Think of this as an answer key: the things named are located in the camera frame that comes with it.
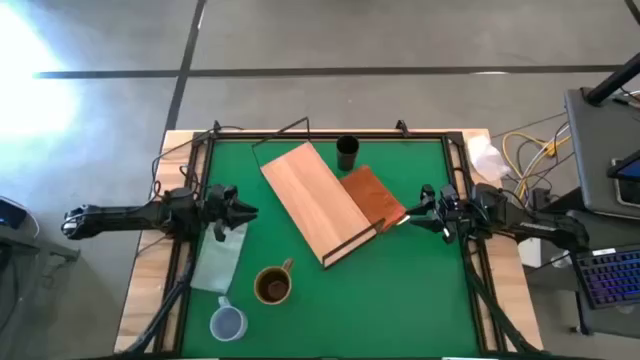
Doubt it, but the light wooden board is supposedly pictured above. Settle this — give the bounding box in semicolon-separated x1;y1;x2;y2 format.
251;116;409;270

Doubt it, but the black cable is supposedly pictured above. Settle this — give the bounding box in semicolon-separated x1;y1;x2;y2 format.
149;124;246;201

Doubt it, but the white paper sheet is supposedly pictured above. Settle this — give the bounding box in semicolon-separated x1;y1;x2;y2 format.
518;236;544;269

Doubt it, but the translucent grey plastic cup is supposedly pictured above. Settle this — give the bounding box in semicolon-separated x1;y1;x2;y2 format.
208;295;249;343

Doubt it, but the black aluminium table frame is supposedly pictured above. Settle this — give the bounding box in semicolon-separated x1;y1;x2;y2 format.
152;119;544;357

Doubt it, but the backlit black keyboard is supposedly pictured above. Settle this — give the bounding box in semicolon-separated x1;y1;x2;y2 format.
571;243;640;310

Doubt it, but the crumpled white plastic bag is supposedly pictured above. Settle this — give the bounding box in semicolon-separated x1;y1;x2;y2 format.
467;134;512;183

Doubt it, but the green table mat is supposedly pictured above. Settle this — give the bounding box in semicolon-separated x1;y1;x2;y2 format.
181;139;481;359

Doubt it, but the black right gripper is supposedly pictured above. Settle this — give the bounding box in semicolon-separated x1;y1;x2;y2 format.
405;183;462;235

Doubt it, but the tablet with blue screen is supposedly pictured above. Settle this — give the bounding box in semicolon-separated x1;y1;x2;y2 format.
606;149;640;207

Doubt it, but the yellow cable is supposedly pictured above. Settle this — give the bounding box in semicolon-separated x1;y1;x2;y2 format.
501;130;572;201

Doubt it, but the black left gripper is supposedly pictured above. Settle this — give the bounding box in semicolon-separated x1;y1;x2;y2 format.
201;183;260;230

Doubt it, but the black cup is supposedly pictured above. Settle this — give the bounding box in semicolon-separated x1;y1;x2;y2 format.
335;134;360;172

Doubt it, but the black pole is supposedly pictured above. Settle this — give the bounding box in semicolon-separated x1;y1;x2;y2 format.
584;52;640;106

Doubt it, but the dark device with blue screen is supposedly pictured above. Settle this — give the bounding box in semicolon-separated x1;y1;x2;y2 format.
0;197;29;230

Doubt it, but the brown ceramic mug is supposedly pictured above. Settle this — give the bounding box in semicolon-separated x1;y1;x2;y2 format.
253;257;295;306

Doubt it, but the pale green cloth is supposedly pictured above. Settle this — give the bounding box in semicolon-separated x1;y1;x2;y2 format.
189;222;249;295

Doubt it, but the black power adapter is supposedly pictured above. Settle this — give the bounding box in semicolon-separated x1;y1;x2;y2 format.
531;187;552;210

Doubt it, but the clear plastic bottle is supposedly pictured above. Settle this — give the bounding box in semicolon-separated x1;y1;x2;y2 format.
549;249;574;269

